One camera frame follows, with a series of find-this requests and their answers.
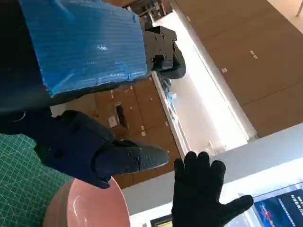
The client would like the blue poster display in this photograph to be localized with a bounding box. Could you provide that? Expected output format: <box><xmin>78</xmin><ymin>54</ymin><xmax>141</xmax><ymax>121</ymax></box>
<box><xmin>253</xmin><ymin>183</ymin><xmax>303</xmax><ymax>227</ymax></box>

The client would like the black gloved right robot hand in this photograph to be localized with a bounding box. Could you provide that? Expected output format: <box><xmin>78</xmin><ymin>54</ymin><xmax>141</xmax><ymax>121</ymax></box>
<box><xmin>170</xmin><ymin>151</ymin><xmax>254</xmax><ymax>227</ymax></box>

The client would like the pink bowl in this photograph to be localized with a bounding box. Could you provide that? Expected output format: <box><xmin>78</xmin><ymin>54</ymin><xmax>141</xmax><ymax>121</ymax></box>
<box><xmin>42</xmin><ymin>176</ymin><xmax>131</xmax><ymax>227</ymax></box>

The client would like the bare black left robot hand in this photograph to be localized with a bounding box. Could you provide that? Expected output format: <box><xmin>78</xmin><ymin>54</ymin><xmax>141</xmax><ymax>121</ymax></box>
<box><xmin>0</xmin><ymin>0</ymin><xmax>187</xmax><ymax>190</ymax></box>

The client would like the green cutting mat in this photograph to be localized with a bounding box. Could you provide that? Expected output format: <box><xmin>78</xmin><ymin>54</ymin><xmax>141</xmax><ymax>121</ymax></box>
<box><xmin>0</xmin><ymin>132</ymin><xmax>71</xmax><ymax>227</ymax></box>

